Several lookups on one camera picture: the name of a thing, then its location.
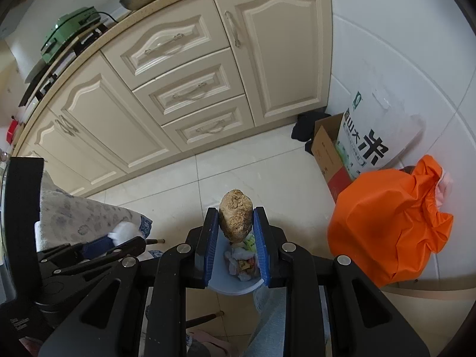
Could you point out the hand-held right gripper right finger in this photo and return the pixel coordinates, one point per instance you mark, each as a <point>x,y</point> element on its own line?
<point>260,249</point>

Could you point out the cream cabinet drawer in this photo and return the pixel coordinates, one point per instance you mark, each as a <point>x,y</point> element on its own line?
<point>167,48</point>
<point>189,93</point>
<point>208,126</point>

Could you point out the blue plastic bin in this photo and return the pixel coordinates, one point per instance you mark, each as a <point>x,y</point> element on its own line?
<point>219,267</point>

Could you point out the orange plastic bag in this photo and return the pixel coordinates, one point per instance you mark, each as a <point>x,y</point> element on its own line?
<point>383,227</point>

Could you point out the red container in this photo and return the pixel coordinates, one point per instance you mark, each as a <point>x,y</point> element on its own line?
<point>12,130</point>

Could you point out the cardboard box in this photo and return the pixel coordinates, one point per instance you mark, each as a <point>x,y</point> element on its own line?
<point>327,156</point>

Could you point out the brown crumbly lump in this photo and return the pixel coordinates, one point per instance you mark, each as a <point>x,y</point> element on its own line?
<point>236,215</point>

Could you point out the black gas stove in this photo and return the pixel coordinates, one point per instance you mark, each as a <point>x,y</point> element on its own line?
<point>55,67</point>

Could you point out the cream kitchen cabinet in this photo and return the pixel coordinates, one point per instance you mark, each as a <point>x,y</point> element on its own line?
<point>111,119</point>

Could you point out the floral tablecloth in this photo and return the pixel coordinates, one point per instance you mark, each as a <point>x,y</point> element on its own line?
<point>74,212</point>

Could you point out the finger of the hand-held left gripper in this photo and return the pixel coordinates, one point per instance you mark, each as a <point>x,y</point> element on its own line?
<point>126,249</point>
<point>98,247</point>

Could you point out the pink slipper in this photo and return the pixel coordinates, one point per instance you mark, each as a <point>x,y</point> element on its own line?
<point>212,342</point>

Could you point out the white tissue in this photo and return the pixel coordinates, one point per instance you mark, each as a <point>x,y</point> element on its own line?
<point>234,256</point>
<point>126,232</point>

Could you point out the green electric pan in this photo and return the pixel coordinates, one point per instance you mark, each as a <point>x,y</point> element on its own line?
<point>67,31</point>

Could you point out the dark cloth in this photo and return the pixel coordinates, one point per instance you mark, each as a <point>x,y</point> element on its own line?
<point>306,128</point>

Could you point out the white rice bag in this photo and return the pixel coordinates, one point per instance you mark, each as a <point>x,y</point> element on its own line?
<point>383,119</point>

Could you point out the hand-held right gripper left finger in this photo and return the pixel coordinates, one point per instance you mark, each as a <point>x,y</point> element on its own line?
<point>211,245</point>

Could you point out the cream cabinet door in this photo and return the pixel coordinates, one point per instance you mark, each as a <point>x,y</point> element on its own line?
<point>55,152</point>
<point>111,115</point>
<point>282,52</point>

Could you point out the person's jeans leg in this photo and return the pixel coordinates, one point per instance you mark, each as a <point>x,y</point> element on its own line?
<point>271,327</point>

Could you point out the pink cloth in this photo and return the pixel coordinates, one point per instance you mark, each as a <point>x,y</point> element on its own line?
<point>444,189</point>

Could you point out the wooden table leg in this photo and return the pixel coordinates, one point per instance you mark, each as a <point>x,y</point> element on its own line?
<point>204,319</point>
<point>155,241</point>

